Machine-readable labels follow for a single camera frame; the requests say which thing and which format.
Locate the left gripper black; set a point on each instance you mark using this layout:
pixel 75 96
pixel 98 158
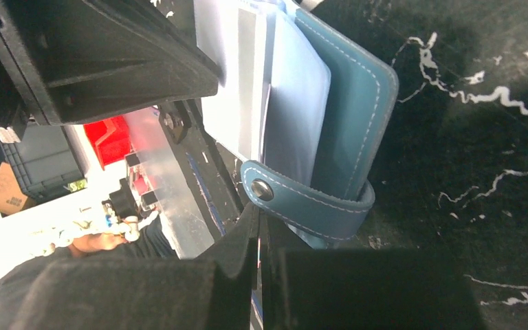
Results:
pixel 76 62

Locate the blue card holder wallet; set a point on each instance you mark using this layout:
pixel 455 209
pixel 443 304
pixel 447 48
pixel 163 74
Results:
pixel 328 107

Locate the dark grey crate background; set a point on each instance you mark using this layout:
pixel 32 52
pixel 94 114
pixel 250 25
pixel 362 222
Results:
pixel 44 163

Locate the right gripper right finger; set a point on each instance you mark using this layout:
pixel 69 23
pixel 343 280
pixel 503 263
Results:
pixel 396 288

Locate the red bin background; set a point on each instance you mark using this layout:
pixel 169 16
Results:
pixel 110 139

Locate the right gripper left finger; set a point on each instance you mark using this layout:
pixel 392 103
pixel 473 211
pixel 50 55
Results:
pixel 211 291

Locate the cardboard box background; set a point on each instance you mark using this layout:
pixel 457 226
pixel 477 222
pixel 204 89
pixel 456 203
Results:
pixel 12 199

